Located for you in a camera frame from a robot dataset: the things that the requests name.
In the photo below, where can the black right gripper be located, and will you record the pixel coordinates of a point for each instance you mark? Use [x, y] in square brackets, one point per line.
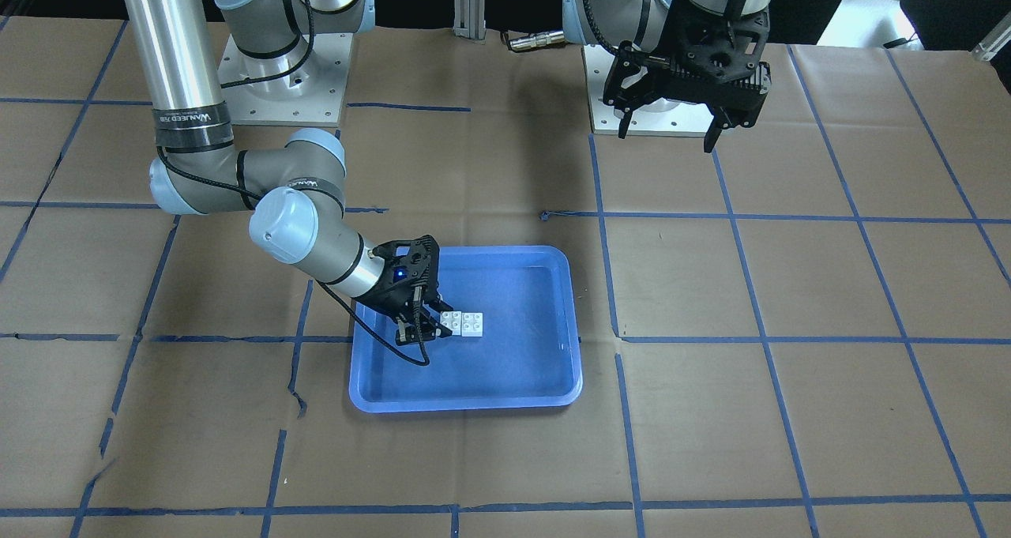
[389, 295]

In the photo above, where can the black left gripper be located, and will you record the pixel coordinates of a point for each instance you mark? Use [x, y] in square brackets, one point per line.
[624, 80]

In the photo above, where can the white block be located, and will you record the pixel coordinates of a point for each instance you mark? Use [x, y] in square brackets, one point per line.
[471, 324]
[452, 320]

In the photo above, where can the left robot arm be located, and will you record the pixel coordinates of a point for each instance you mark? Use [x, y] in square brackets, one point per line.
[606, 23]

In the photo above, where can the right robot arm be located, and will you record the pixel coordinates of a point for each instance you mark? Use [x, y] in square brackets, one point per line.
[256, 142]

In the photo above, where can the blue plastic tray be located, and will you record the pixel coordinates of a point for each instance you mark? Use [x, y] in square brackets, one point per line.
[528, 354]

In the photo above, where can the metal connector plug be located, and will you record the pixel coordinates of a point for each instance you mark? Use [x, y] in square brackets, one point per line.
[531, 42]

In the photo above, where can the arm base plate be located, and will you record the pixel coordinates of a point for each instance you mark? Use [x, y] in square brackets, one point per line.
[660, 118]
[312, 96]

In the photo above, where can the aluminium frame post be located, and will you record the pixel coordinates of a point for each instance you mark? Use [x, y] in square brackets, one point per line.
[469, 20]

